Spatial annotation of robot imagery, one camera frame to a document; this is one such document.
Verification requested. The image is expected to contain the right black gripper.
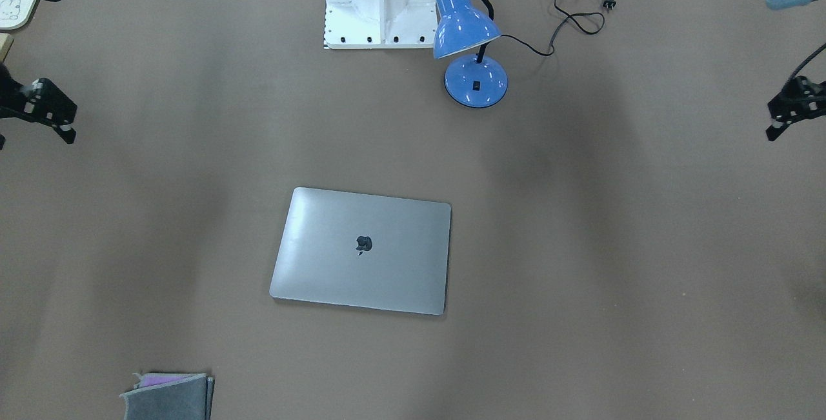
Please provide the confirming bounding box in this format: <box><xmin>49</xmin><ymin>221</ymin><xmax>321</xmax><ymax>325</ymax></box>
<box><xmin>1</xmin><ymin>65</ymin><xmax>77</xmax><ymax>145</ymax></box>

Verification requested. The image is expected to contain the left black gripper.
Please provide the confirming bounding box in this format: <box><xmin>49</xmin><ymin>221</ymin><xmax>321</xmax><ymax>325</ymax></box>
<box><xmin>766</xmin><ymin>43</ymin><xmax>825</xmax><ymax>143</ymax></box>

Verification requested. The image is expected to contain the grey laptop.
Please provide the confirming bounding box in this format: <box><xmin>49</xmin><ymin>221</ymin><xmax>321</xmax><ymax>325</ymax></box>
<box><xmin>268</xmin><ymin>187</ymin><xmax>452</xmax><ymax>316</ymax></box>

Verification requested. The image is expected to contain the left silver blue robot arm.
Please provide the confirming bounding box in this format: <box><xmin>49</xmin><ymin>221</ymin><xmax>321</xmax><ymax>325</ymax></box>
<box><xmin>765</xmin><ymin>0</ymin><xmax>825</xmax><ymax>141</ymax></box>

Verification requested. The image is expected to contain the white plastic tray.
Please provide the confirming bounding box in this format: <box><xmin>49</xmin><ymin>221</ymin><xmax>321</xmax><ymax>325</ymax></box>
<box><xmin>1</xmin><ymin>0</ymin><xmax>39</xmax><ymax>32</ymax></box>

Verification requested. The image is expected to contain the grey folded cloth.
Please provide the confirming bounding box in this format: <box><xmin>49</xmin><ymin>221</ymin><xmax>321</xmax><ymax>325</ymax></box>
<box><xmin>120</xmin><ymin>372</ymin><xmax>214</xmax><ymax>419</ymax></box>

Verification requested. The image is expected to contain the blue desk lamp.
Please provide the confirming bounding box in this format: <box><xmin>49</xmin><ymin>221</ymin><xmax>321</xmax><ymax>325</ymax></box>
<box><xmin>432</xmin><ymin>0</ymin><xmax>509</xmax><ymax>109</ymax></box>

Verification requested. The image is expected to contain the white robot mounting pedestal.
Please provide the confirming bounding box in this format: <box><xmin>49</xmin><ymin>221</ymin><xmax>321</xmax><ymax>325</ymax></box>
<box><xmin>323</xmin><ymin>0</ymin><xmax>438</xmax><ymax>50</ymax></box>

